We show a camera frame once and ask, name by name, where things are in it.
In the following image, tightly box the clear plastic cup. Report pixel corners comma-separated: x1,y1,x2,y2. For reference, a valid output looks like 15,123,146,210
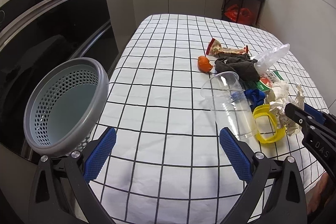
201,72,257,140

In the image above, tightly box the orange peel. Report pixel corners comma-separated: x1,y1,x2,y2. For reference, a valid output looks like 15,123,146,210
198,56,213,73

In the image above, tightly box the white black checkered tablecloth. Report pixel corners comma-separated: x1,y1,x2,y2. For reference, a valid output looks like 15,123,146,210
88,13,329,224

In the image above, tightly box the blue rubber glove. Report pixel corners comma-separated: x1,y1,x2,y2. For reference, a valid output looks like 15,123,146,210
244,89,266,111

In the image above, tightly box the right hand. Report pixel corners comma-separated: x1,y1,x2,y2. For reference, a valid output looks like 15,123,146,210
307,172,332,215

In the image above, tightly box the white green milk carton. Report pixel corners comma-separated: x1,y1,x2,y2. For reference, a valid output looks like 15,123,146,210
256,71,284,92

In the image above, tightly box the red snack wrapper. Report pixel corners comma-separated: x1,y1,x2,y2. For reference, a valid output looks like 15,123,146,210
206,38,249,56

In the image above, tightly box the black built-in oven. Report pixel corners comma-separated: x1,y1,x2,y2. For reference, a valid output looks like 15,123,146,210
1,0,119,158

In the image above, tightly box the grey perforated trash basket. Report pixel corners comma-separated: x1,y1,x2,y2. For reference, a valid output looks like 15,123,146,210
23,57,109,157

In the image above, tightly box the dark grey rag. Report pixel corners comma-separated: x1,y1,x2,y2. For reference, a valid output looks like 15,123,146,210
215,55,260,82

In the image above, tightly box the white paper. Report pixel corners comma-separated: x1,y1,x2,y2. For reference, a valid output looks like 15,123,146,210
266,80,305,136

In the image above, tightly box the clear plastic bag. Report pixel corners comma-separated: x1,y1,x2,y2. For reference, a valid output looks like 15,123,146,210
254,44,290,75

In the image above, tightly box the yellow plastic ring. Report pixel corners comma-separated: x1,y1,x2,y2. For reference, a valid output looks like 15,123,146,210
252,104,287,144

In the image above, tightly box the red plastic bag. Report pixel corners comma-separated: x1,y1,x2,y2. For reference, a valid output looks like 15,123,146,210
224,5,255,25

